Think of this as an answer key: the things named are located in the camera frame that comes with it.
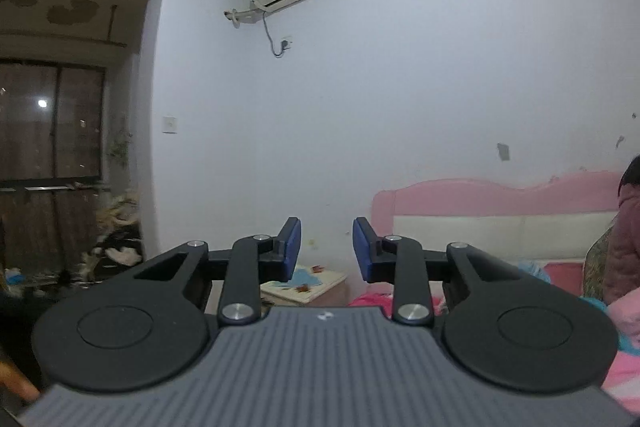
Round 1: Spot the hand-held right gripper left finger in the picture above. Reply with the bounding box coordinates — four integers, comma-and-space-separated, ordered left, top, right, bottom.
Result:
135, 217, 303, 325

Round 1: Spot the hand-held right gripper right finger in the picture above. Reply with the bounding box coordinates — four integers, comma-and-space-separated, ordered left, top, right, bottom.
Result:
352, 216, 526, 327

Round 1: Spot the blue paper sheet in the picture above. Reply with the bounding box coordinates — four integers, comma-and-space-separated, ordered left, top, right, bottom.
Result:
284, 268, 325, 294

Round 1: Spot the cream nightstand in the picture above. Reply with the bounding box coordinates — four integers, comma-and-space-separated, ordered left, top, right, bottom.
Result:
260, 263, 349, 308

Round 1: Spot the pink white bed headboard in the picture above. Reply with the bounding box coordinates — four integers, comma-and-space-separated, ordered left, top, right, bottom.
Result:
371, 171, 632, 303

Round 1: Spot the blue printed cloth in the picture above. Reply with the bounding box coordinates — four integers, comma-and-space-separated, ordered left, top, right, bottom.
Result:
515, 258, 552, 284

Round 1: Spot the cluttered pile by window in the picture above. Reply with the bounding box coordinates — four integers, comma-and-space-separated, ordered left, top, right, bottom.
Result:
77, 189, 147, 283

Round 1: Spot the pink floral blanket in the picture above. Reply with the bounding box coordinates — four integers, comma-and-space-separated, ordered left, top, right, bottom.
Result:
346, 258, 640, 404

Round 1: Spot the olive patterned cloth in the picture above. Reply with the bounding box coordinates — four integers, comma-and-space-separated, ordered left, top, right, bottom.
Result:
582, 227, 620, 304

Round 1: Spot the white air conditioner pipe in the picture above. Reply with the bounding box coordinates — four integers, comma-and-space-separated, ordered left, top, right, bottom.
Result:
223, 6, 268, 28

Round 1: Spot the pink grey quilt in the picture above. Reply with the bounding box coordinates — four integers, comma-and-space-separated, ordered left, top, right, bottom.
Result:
604, 291, 640, 354

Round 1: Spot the dark framed window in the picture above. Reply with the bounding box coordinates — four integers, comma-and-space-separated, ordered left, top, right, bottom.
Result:
0, 59, 108, 190

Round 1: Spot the air conditioner power cable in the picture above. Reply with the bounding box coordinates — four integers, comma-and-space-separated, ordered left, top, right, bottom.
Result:
262, 12, 286, 58

